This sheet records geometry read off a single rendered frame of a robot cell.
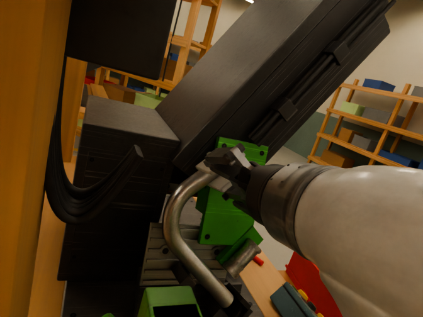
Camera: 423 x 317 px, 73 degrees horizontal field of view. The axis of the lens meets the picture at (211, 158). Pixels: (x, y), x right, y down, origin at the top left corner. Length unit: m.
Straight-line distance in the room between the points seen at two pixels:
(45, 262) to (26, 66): 0.62
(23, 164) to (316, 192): 0.21
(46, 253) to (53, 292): 0.13
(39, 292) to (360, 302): 0.61
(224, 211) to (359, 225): 0.40
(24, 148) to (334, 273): 0.22
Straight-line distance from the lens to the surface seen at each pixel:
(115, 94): 3.76
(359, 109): 6.83
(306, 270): 1.04
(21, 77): 0.21
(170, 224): 0.51
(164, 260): 0.58
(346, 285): 0.23
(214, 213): 0.57
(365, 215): 0.21
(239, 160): 0.36
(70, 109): 1.25
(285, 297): 0.78
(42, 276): 0.75
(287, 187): 0.27
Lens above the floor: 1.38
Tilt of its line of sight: 16 degrees down
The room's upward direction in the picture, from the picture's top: 17 degrees clockwise
